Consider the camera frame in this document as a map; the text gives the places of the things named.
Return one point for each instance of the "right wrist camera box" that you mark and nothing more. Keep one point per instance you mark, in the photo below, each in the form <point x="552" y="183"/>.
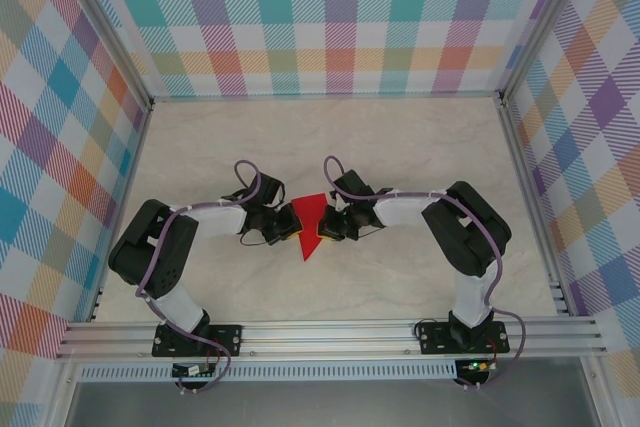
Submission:
<point x="352" y="184"/>

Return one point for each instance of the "red square paper sheet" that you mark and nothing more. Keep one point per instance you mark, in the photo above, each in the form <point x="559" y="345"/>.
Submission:
<point x="309" y="217"/>

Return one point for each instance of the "aluminium frame floor rail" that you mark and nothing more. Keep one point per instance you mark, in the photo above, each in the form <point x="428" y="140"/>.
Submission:
<point x="121" y="212"/>
<point x="325" y="96"/>
<point x="534" y="207"/>

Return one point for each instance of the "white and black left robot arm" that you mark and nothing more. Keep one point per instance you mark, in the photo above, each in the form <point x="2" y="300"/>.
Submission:
<point x="150" y="252"/>

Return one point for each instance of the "circuit board with green light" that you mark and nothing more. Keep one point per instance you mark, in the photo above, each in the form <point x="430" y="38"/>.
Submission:
<point x="477" y="366"/>

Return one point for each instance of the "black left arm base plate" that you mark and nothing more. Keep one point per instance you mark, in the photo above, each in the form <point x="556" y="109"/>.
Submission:
<point x="227" y="339"/>

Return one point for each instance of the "grey metal panel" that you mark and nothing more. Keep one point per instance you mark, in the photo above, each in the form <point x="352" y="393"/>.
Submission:
<point x="325" y="407"/>

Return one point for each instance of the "wide aluminium mounting rail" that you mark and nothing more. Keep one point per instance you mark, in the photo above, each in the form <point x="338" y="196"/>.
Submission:
<point x="325" y="339"/>

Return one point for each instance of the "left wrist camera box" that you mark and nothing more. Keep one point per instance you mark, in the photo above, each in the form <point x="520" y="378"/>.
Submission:
<point x="267" y="189"/>

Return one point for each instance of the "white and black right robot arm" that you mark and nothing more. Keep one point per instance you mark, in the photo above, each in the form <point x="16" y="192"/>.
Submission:
<point x="465" y="232"/>

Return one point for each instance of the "aluminium frame leg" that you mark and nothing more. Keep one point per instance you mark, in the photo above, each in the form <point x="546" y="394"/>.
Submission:
<point x="62" y="397"/>
<point x="595" y="397"/>

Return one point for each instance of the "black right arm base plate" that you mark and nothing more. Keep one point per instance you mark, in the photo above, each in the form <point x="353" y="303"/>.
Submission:
<point x="435" y="339"/>

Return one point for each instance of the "small black circuit board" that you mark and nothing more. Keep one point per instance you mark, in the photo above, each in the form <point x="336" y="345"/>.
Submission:
<point x="187" y="371"/>

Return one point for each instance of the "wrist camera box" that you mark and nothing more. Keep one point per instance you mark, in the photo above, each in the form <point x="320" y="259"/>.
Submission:
<point x="352" y="184"/>
<point x="267" y="189"/>

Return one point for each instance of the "aluminium frame post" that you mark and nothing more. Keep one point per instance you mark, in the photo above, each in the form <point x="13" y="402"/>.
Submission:
<point x="107" y="27"/>
<point x="542" y="22"/>

